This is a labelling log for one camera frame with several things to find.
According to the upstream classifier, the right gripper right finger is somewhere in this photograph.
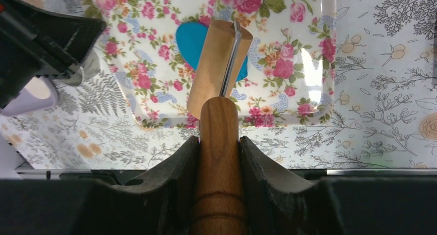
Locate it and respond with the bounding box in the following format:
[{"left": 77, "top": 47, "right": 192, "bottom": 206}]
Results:
[{"left": 240, "top": 137, "right": 436, "bottom": 234}]

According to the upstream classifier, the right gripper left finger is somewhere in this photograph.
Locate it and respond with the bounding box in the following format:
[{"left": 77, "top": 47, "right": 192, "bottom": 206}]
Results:
[{"left": 1, "top": 136, "right": 199, "bottom": 234}]

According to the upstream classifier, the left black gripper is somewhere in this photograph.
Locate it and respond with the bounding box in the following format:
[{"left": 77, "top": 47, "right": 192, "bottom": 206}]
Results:
[{"left": 1, "top": 0, "right": 106, "bottom": 108}]

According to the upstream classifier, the wooden rolling pin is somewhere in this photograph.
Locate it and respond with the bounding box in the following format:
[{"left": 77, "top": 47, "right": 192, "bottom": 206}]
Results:
[{"left": 187, "top": 20, "right": 253, "bottom": 234}]

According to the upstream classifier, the floral cutting board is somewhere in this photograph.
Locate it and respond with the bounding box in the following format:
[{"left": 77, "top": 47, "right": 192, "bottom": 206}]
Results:
[{"left": 81, "top": 0, "right": 337, "bottom": 129}]

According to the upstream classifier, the blue dough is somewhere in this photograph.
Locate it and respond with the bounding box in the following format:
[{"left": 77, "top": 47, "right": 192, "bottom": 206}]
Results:
[{"left": 176, "top": 20, "right": 253, "bottom": 86}]

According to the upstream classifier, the floral tablecloth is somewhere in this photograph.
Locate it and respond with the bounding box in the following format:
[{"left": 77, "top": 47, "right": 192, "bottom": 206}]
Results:
[{"left": 1, "top": 0, "right": 436, "bottom": 169}]

